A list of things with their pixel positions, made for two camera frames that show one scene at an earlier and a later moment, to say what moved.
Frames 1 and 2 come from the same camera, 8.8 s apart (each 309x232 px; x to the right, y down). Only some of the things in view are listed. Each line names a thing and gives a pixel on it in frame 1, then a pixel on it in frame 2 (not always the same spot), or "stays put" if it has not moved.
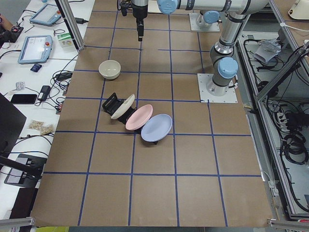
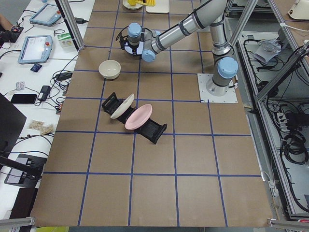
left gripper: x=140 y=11 -> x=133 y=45
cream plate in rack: x=123 y=107 stays put
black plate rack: x=110 y=105 stays put
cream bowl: x=109 y=69 stays put
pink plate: x=139 y=117 stays put
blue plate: x=156 y=127 -> x=139 y=50
